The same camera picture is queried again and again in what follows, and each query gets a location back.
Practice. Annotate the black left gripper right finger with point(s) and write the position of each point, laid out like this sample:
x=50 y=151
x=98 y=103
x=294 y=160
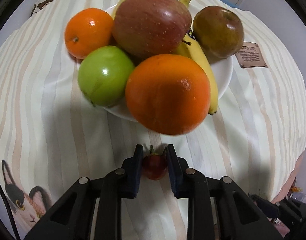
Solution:
x=218 y=208

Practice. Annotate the cherry tomato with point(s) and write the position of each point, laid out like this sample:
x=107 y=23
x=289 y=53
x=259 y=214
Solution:
x=154 y=165

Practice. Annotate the orange fruit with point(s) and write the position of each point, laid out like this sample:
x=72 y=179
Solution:
x=87 y=31
x=169 y=94

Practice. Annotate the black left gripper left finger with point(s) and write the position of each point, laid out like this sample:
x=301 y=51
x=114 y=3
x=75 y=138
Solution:
x=92 y=208

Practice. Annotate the large yellow banana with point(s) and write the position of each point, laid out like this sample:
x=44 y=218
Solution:
x=189 y=47

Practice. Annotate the teddy bear print pillow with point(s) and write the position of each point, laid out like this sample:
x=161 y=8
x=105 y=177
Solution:
x=39 y=5

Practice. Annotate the dark red apple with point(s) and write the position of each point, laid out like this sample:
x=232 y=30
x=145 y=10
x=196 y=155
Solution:
x=219 y=31

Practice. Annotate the white ceramic plate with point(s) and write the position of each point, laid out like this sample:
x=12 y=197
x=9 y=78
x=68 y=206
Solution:
x=222 y=72

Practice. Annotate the brown fabric label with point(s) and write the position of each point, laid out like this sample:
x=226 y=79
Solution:
x=250 y=56

